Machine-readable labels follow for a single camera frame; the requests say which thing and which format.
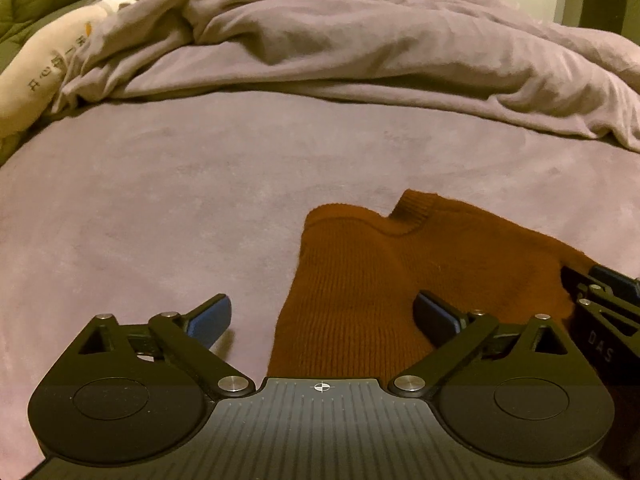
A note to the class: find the purple bed sheet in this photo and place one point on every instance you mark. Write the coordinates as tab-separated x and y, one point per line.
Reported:
150	200

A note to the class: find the white plush pillow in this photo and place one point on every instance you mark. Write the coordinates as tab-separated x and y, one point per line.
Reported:
35	70

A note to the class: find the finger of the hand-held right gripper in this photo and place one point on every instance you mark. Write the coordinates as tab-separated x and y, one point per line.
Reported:
617	281

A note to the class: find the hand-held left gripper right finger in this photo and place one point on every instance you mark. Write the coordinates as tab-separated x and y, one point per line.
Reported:
439	317

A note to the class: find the brown knit sweater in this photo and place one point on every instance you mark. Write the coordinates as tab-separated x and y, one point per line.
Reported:
370	285

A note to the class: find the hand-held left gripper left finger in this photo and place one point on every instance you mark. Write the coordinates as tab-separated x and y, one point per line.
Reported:
210	321

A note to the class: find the green quilted cushion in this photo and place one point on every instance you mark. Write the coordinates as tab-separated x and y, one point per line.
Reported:
30	10

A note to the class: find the crumpled purple duvet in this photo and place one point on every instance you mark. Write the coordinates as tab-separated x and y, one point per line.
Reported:
350	35

